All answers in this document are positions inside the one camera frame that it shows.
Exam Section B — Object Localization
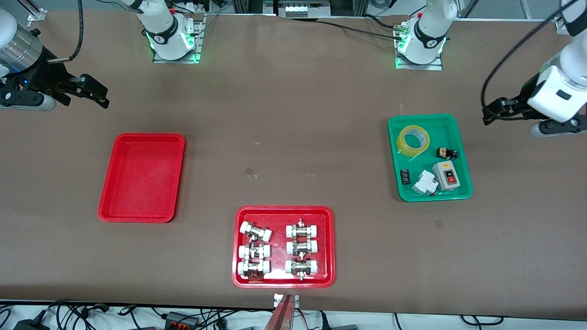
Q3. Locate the yellow clear tape roll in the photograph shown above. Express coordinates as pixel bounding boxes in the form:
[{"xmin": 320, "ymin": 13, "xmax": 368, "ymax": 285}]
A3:
[{"xmin": 396, "ymin": 124, "xmax": 432, "ymax": 162}]

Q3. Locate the green plastic tray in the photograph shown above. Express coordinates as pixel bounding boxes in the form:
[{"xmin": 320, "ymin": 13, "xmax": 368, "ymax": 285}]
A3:
[{"xmin": 388, "ymin": 114, "xmax": 473, "ymax": 202}]

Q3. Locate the empty red plastic tray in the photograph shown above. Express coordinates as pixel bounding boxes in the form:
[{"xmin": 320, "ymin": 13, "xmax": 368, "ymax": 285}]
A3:
[{"xmin": 97, "ymin": 133, "xmax": 186, "ymax": 224}]

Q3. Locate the red tray holding fittings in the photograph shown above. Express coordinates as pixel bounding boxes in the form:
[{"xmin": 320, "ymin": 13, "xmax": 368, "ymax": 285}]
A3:
[{"xmin": 232, "ymin": 205, "xmax": 336, "ymax": 289}]

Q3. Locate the white circuit breaker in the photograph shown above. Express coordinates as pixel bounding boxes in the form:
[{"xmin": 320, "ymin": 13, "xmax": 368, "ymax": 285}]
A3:
[{"xmin": 411, "ymin": 170, "xmax": 438, "ymax": 196}]

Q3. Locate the white metal pipe fitting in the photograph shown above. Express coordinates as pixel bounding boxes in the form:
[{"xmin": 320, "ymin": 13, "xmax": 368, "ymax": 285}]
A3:
[
  {"xmin": 238, "ymin": 243, "xmax": 271, "ymax": 260},
  {"xmin": 238, "ymin": 260, "xmax": 271, "ymax": 280},
  {"xmin": 286, "ymin": 219, "xmax": 319, "ymax": 239},
  {"xmin": 286, "ymin": 238, "xmax": 319, "ymax": 256},
  {"xmin": 239, "ymin": 221, "xmax": 272, "ymax": 242},
  {"xmin": 285, "ymin": 258, "xmax": 319, "ymax": 281}
]

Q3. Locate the white power strip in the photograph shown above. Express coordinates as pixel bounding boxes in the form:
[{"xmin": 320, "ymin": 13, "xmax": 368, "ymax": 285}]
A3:
[{"xmin": 277, "ymin": 0, "xmax": 332, "ymax": 18}]

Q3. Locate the black power adapter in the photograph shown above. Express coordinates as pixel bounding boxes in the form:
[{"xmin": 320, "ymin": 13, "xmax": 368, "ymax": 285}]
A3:
[{"xmin": 14, "ymin": 319, "xmax": 51, "ymax": 330}]

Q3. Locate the red clamp bar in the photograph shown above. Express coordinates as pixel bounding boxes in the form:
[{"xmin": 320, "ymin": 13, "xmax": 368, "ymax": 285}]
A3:
[{"xmin": 264, "ymin": 296, "xmax": 294, "ymax": 330}]

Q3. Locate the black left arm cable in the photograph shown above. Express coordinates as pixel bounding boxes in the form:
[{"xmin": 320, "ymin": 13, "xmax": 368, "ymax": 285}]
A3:
[{"xmin": 481, "ymin": 7, "xmax": 569, "ymax": 110}]

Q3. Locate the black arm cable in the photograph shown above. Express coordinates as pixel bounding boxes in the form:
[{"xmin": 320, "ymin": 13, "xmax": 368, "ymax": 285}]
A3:
[
  {"xmin": 481, "ymin": 7, "xmax": 569, "ymax": 110},
  {"xmin": 46, "ymin": 0, "xmax": 84, "ymax": 64}
]

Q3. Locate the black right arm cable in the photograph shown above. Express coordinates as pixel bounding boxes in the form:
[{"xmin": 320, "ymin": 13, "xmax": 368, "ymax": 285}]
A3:
[{"xmin": 46, "ymin": 0, "xmax": 84, "ymax": 64}]

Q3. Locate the aluminium frame profile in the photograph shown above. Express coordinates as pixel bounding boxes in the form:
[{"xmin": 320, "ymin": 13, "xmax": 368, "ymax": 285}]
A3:
[{"xmin": 18, "ymin": 0, "xmax": 47, "ymax": 27}]

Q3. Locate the grey push button switch box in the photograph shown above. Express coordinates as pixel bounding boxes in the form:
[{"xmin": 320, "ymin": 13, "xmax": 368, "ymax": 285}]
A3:
[{"xmin": 432, "ymin": 161, "xmax": 460, "ymax": 192}]

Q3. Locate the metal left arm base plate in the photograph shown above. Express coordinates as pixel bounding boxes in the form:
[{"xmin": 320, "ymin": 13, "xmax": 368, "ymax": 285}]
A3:
[{"xmin": 395, "ymin": 23, "xmax": 443, "ymax": 71}]

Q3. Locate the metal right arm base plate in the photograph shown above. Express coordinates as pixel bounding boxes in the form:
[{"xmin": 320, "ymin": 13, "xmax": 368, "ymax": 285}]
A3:
[{"xmin": 153, "ymin": 14, "xmax": 203, "ymax": 64}]

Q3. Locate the black cable across table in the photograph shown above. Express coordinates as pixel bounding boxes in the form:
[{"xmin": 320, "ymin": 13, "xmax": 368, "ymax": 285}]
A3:
[{"xmin": 316, "ymin": 18, "xmax": 402, "ymax": 37}]

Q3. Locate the black floor cable bundle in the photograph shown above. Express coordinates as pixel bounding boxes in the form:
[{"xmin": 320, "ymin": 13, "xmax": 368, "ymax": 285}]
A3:
[{"xmin": 46, "ymin": 300, "xmax": 138, "ymax": 330}]

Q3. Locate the silver clamp bracket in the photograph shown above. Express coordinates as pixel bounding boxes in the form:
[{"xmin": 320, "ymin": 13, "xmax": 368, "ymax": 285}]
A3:
[{"xmin": 274, "ymin": 293, "xmax": 300, "ymax": 308}]

